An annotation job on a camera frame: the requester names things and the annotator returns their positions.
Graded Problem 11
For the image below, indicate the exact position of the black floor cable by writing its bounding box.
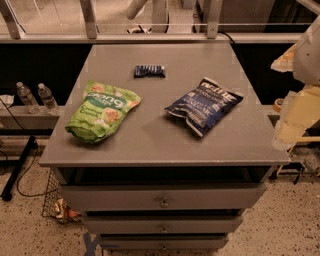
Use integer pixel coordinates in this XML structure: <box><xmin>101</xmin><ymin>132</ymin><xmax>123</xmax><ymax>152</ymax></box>
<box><xmin>0</xmin><ymin>98</ymin><xmax>60</xmax><ymax>198</ymax></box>

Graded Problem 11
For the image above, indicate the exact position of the drawer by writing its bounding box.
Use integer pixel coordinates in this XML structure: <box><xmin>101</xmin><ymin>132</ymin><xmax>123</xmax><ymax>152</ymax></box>
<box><xmin>83</xmin><ymin>216</ymin><xmax>243</xmax><ymax>234</ymax></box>
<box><xmin>61</xmin><ymin>183</ymin><xmax>266</xmax><ymax>211</ymax></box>

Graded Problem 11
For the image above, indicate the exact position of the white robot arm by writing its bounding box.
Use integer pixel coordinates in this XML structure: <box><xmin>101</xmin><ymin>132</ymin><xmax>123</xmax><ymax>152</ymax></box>
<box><xmin>271</xmin><ymin>16</ymin><xmax>320</xmax><ymax>151</ymax></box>

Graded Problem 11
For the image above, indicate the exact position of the small dark blue snack bar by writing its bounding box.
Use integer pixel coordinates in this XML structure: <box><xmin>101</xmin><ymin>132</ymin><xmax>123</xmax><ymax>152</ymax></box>
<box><xmin>134</xmin><ymin>65</ymin><xmax>166</xmax><ymax>78</ymax></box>

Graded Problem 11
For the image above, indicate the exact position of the middle drawer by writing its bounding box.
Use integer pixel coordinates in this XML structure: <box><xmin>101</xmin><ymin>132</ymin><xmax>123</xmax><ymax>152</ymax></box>
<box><xmin>83</xmin><ymin>216</ymin><xmax>243</xmax><ymax>234</ymax></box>

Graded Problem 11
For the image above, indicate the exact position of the top drawer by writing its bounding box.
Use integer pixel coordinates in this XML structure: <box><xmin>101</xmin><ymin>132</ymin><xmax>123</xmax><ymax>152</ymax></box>
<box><xmin>61</xmin><ymin>183</ymin><xmax>266</xmax><ymax>211</ymax></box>

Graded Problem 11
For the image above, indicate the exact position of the wire mesh basket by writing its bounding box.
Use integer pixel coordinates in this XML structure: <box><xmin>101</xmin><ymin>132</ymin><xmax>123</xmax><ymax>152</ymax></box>
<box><xmin>42</xmin><ymin>171</ymin><xmax>81</xmax><ymax>224</ymax></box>

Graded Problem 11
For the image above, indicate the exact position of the clear water bottle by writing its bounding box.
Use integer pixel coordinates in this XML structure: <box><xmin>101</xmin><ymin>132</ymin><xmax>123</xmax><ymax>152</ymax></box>
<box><xmin>16</xmin><ymin>82</ymin><xmax>40</xmax><ymax>114</ymax></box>
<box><xmin>38</xmin><ymin>83</ymin><xmax>59</xmax><ymax>116</ymax></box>

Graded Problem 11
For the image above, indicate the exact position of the left clear water bottle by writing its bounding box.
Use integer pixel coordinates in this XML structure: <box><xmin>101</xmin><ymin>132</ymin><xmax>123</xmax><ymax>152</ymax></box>
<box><xmin>16</xmin><ymin>82</ymin><xmax>40</xmax><ymax>114</ymax></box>

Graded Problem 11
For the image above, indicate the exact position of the blue chip bag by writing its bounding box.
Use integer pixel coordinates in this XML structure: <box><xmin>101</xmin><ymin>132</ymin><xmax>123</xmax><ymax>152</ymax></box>
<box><xmin>164</xmin><ymin>77</ymin><xmax>243</xmax><ymax>137</ymax></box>

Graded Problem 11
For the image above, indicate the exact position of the roll of tan tape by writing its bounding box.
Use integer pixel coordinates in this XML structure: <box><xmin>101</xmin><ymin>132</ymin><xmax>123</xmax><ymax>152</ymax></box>
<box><xmin>273</xmin><ymin>98</ymin><xmax>284</xmax><ymax>112</ymax></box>

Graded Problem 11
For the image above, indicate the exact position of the black bar on floor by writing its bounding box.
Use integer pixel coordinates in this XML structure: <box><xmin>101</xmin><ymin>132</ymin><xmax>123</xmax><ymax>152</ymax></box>
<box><xmin>1</xmin><ymin>136</ymin><xmax>36</xmax><ymax>201</ymax></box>

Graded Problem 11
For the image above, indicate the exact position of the green rice chip bag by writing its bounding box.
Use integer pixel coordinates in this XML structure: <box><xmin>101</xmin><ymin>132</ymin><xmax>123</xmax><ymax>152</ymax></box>
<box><xmin>65</xmin><ymin>80</ymin><xmax>141</xmax><ymax>144</ymax></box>

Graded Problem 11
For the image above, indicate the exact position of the yellow metal stand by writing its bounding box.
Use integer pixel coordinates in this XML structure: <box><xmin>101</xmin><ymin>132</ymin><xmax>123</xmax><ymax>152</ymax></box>
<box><xmin>273</xmin><ymin>136</ymin><xmax>320</xmax><ymax>184</ymax></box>

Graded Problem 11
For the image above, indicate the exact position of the right clear water bottle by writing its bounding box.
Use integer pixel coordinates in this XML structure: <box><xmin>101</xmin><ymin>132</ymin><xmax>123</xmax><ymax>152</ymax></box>
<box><xmin>38</xmin><ymin>83</ymin><xmax>59</xmax><ymax>116</ymax></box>

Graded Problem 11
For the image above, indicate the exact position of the grey drawer cabinet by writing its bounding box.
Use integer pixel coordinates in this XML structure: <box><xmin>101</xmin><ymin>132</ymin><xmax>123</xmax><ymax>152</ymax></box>
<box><xmin>41</xmin><ymin>42</ymin><xmax>288</xmax><ymax>251</ymax></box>

